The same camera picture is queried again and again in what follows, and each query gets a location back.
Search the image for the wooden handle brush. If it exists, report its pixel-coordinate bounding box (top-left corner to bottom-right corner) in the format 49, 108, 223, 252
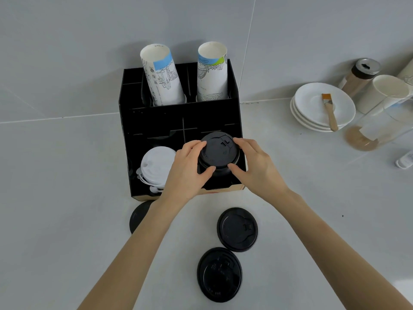
322, 93, 339, 132

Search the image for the stack of black lids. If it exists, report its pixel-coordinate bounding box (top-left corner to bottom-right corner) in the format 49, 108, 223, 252
197, 132, 241, 178

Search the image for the black cup and lid organizer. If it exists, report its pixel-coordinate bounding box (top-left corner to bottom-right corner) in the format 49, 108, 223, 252
119, 59, 246, 202

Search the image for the paper cup stack, blue print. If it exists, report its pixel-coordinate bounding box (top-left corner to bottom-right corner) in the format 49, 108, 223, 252
140, 44, 187, 107

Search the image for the black plastic cup lid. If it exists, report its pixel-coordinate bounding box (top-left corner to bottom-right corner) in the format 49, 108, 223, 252
197, 247, 243, 303
217, 207, 258, 253
129, 200, 156, 235

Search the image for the small white device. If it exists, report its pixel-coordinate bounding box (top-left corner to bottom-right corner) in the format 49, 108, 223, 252
395, 150, 413, 170

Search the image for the plain white cup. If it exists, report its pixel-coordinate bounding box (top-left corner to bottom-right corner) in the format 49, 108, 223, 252
356, 75, 410, 115

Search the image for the person's right forearm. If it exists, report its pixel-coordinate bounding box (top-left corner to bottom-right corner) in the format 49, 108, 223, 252
274, 188, 413, 310

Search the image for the printed paper cup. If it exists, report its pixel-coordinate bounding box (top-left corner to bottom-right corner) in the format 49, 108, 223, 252
397, 58, 413, 87

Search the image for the person's right hand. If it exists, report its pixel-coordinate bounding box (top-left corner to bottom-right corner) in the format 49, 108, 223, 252
227, 137, 290, 201

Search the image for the paper cup stack, green print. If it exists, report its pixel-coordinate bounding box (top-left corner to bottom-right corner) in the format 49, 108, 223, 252
196, 41, 229, 102

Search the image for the person's left forearm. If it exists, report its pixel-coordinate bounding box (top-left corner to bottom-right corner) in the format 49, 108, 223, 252
77, 196, 194, 310

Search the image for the shaker jar with metal lid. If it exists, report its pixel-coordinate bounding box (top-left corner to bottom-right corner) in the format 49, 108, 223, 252
338, 58, 381, 98

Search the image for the stack of white lids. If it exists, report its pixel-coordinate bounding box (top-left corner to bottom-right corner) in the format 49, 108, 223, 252
136, 146, 177, 194

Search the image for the clear pitcher with brown powder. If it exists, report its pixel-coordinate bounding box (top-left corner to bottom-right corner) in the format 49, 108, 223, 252
345, 94, 413, 152

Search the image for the white plate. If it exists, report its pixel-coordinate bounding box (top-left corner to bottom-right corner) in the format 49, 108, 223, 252
291, 96, 355, 130
294, 82, 356, 128
290, 101, 352, 133

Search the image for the person's left hand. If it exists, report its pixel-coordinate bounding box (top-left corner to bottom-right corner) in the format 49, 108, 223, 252
161, 140, 216, 204

